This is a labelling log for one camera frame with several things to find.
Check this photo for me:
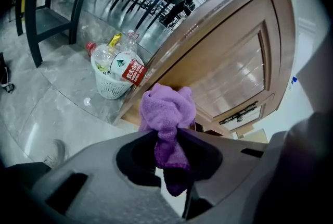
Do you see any purple cloth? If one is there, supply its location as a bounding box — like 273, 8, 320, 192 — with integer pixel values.
137, 83, 196, 197

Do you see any white plastic waste basket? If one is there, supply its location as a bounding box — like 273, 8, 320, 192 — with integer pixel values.
94, 61, 136, 101

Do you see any wooden cabinet door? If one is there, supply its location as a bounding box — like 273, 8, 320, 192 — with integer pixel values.
153, 0, 297, 138
231, 123, 269, 144

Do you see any tall clear plastic bottle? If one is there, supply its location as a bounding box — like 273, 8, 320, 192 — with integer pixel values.
121, 29, 140, 55

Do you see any black equipment bag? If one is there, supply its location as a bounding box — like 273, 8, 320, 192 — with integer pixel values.
0, 51, 15, 94

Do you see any clear bottle red label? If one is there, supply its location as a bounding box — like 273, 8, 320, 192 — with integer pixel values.
110, 51, 148, 87

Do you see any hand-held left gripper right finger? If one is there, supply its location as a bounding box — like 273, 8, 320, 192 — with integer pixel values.
179, 128, 268, 220

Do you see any wooden sink cabinet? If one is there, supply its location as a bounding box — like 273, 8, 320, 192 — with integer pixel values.
113, 0, 299, 144

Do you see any ornate metal door handle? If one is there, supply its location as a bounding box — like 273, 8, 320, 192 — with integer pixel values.
219, 101, 259, 126

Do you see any white sneaker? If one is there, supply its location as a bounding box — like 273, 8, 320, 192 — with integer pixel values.
42, 139, 66, 169

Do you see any yellow wrapper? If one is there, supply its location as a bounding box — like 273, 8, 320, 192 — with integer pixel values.
107, 33, 123, 48

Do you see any clear bottle red cap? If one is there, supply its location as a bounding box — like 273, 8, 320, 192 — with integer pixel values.
86, 42, 115, 74

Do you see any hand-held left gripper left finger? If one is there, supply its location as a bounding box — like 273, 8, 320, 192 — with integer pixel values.
32, 131, 187, 224

